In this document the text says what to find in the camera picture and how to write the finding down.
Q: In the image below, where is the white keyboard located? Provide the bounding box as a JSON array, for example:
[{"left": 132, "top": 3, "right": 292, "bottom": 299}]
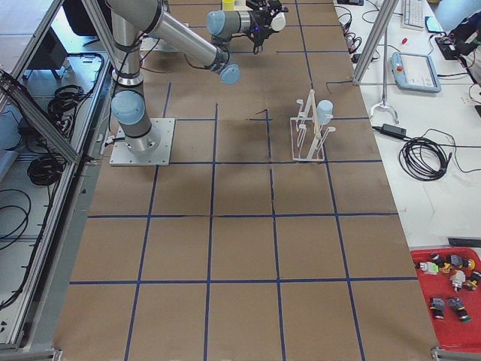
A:
[{"left": 401, "top": 0, "right": 425, "bottom": 31}]

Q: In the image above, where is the coiled black cable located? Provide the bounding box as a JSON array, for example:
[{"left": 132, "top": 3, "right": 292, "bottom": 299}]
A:
[{"left": 398, "top": 129, "right": 458, "bottom": 182}]

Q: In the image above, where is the aluminium frame post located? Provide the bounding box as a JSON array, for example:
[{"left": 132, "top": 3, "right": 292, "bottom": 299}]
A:
[{"left": 352, "top": 0, "right": 398, "bottom": 85}]

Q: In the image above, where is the cream white cup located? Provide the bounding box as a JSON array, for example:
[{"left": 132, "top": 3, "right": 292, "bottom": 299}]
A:
[{"left": 271, "top": 12, "right": 286, "bottom": 32}]

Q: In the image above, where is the black power adapter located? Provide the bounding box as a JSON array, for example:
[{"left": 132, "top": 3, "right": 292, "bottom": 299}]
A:
[{"left": 380, "top": 123, "right": 407, "bottom": 140}]

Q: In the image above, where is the red parts tray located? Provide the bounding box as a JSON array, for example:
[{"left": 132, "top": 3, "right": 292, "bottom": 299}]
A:
[{"left": 411, "top": 247, "right": 480, "bottom": 353}]

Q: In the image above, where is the blue teach pendant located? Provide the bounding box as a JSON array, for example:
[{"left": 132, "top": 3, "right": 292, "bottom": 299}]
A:
[{"left": 391, "top": 52, "right": 441, "bottom": 93}]

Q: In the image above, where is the yellow cup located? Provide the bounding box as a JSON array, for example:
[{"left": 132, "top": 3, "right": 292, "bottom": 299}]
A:
[{"left": 222, "top": 0, "right": 235, "bottom": 11}]

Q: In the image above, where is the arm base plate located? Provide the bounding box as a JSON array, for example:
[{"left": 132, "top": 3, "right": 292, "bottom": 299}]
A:
[{"left": 110, "top": 118, "right": 175, "bottom": 166}]

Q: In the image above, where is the white wire cup rack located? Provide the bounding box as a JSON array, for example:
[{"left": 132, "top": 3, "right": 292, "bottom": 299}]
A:
[{"left": 289, "top": 89, "right": 336, "bottom": 162}]

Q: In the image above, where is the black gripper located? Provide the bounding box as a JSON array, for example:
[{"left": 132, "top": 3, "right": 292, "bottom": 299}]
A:
[
  {"left": 250, "top": 9, "right": 277, "bottom": 38},
  {"left": 246, "top": 0, "right": 282, "bottom": 11}
]

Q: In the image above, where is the light blue cup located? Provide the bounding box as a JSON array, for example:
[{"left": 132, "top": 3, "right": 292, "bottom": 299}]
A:
[{"left": 316, "top": 99, "right": 334, "bottom": 126}]

